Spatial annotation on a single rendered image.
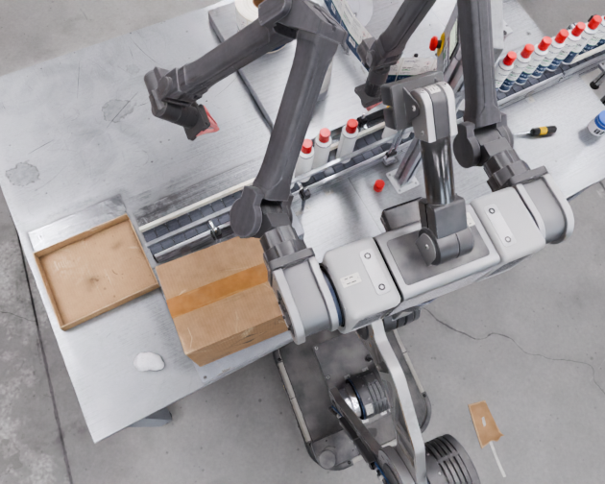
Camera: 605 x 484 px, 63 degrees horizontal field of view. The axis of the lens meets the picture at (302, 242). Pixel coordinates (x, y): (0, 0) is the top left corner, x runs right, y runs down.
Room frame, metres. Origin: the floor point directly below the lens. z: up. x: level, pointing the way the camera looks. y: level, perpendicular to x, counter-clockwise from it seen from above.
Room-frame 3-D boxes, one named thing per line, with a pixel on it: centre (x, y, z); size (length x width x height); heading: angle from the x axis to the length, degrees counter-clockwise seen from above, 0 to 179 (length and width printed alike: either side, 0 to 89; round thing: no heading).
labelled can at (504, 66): (1.25, -0.57, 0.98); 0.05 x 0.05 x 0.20
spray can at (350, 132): (0.88, -0.09, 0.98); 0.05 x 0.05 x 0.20
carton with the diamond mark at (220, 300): (0.30, 0.17, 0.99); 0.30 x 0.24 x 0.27; 123
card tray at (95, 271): (0.35, 0.61, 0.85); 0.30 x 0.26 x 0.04; 127
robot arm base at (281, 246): (0.31, 0.03, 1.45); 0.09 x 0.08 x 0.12; 121
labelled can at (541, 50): (1.34, -0.69, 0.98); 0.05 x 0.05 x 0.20
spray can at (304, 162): (0.78, 0.04, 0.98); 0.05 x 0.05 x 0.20
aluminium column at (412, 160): (0.87, -0.31, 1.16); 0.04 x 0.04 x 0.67; 37
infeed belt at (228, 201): (0.96, -0.18, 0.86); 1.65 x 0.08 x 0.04; 127
